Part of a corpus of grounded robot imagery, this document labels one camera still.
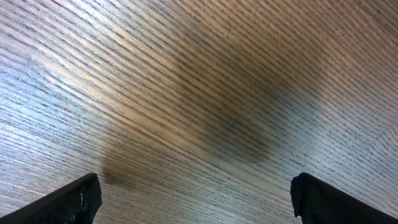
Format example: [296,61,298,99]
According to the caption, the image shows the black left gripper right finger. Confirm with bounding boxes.
[290,172,397,224]

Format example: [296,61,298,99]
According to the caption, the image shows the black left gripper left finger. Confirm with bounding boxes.
[1,173,102,224]

